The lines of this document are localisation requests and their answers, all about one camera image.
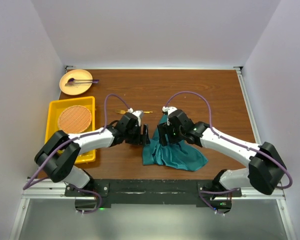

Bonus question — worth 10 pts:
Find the gold fork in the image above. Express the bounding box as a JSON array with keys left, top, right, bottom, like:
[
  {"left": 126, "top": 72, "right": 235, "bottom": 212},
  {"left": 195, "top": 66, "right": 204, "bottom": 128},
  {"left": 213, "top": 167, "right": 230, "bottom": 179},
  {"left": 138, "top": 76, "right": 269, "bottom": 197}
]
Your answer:
[{"left": 114, "top": 109, "right": 153, "bottom": 115}]

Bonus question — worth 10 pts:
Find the teal cloth napkin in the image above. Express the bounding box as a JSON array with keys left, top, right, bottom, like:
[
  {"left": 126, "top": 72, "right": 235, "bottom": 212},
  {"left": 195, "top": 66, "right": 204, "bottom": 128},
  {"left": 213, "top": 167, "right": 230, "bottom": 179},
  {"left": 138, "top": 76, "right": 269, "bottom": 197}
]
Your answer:
[{"left": 142, "top": 129, "right": 208, "bottom": 172}]

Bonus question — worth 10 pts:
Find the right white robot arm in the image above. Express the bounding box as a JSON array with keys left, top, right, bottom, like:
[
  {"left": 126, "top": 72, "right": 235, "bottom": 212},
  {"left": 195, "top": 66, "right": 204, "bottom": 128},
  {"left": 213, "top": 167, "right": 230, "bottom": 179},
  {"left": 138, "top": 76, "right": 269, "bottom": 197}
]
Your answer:
[{"left": 157, "top": 107, "right": 287, "bottom": 197}]

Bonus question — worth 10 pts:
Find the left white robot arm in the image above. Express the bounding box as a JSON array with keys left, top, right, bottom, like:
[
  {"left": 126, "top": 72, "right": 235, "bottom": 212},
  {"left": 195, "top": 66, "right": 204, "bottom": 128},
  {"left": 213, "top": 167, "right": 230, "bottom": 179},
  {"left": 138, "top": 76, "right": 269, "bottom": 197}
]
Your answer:
[{"left": 34, "top": 110, "right": 150, "bottom": 196}]

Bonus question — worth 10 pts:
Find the orange woven round mat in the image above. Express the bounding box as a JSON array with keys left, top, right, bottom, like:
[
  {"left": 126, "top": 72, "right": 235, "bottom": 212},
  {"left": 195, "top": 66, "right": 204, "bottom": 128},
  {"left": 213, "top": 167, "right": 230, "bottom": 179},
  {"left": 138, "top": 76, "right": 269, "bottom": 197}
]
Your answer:
[{"left": 57, "top": 105, "right": 92, "bottom": 134}]

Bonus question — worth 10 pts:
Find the purple spoon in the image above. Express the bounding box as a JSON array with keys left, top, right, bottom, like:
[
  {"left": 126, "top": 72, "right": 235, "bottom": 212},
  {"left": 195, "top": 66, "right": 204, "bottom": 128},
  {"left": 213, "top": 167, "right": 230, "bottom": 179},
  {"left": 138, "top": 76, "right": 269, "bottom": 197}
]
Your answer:
[{"left": 66, "top": 78, "right": 100, "bottom": 85}]

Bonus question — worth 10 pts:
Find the beige round plate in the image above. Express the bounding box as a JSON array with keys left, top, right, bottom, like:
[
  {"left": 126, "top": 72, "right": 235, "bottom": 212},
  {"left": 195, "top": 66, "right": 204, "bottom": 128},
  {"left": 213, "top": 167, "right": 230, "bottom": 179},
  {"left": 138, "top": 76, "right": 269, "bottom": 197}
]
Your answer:
[{"left": 59, "top": 69, "right": 93, "bottom": 96}]

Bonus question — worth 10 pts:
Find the yellow plastic tray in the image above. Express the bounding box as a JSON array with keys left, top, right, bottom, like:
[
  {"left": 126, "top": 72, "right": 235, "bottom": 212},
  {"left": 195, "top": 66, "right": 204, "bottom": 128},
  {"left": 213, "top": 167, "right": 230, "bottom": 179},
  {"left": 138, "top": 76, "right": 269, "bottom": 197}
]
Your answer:
[{"left": 41, "top": 96, "right": 97, "bottom": 165}]

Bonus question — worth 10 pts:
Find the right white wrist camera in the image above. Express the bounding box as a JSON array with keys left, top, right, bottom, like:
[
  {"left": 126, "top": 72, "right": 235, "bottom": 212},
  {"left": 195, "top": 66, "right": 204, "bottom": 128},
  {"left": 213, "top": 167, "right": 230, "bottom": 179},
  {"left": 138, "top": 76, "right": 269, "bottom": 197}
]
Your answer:
[{"left": 162, "top": 106, "right": 177, "bottom": 126}]

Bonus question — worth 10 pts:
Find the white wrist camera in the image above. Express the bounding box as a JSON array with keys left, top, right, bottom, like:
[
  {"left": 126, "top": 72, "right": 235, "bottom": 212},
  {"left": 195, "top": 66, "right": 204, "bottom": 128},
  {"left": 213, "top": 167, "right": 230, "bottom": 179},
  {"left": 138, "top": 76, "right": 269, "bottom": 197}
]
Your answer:
[
  {"left": 127, "top": 108, "right": 144, "bottom": 127},
  {"left": 162, "top": 106, "right": 177, "bottom": 126}
]

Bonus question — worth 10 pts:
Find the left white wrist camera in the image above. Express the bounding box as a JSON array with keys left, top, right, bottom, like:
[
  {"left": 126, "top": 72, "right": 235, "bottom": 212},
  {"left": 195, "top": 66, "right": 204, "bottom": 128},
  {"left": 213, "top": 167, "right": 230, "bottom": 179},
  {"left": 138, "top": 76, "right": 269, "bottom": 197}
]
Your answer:
[{"left": 127, "top": 108, "right": 144, "bottom": 127}]

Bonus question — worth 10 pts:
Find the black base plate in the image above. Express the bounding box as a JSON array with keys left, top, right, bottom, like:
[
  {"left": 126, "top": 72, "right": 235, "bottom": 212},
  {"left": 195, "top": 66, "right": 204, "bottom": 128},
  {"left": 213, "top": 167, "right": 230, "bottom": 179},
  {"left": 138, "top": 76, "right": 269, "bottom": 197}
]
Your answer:
[{"left": 64, "top": 178, "right": 242, "bottom": 213}]

